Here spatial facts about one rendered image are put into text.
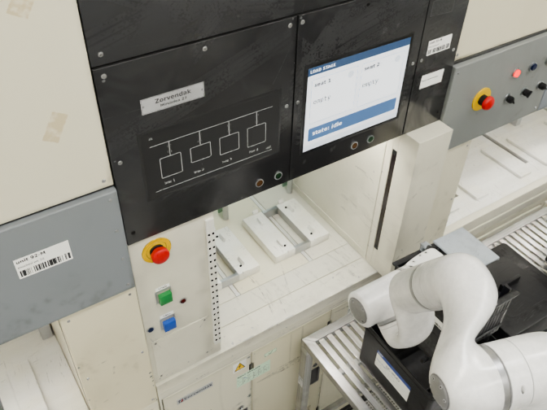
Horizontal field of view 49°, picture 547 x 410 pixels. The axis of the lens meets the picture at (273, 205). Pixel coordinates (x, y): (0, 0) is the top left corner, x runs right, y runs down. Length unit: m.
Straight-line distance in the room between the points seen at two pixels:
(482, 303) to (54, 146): 0.72
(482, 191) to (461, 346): 1.44
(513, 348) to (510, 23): 0.98
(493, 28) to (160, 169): 0.93
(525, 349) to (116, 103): 0.75
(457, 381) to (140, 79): 0.68
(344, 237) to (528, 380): 1.16
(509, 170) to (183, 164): 1.55
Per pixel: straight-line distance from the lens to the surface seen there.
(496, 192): 2.34
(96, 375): 1.52
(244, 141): 1.23
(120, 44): 1.01
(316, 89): 1.28
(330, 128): 1.37
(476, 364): 0.91
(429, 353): 1.59
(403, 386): 1.71
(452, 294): 0.97
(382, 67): 1.39
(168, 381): 1.68
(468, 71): 1.63
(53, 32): 0.97
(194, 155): 1.18
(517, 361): 0.94
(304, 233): 1.97
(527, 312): 1.97
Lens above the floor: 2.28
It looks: 42 degrees down
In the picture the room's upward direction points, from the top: 2 degrees clockwise
